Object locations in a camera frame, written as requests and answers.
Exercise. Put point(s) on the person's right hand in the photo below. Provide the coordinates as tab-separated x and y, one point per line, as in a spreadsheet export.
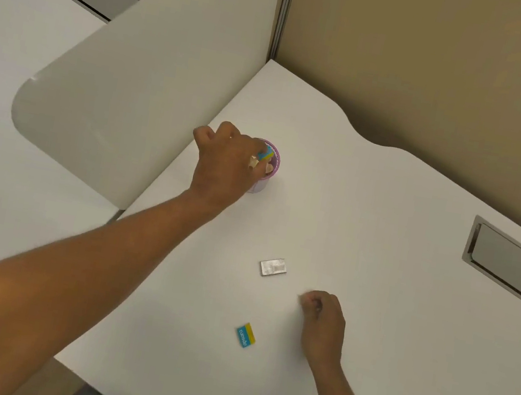
325	329

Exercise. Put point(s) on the person's left hand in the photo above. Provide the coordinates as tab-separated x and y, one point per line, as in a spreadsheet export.
223	165

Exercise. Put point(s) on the person's right fingers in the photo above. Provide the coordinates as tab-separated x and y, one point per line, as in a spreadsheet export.
314	304

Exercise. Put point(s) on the person's left fingers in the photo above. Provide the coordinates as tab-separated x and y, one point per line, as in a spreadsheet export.
248	148

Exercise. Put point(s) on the small beige eraser piece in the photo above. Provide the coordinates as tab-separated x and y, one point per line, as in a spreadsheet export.
252	163

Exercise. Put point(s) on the person's left forearm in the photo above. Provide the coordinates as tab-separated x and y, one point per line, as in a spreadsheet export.
48	288

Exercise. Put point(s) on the blue green yellow eraser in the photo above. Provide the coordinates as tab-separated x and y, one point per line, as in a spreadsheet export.
265	153

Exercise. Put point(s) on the purple plastic cup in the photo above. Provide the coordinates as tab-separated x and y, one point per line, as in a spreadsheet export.
263	183

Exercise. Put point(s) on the small silver staple box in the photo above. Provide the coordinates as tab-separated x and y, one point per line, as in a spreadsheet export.
273	267

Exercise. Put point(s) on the blue and yellow eraser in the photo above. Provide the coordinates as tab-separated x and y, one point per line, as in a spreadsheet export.
245	335

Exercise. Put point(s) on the white desk divider panel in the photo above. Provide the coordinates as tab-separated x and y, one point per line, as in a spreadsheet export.
151	75

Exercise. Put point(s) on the aluminium partition post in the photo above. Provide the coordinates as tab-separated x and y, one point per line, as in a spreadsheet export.
285	8

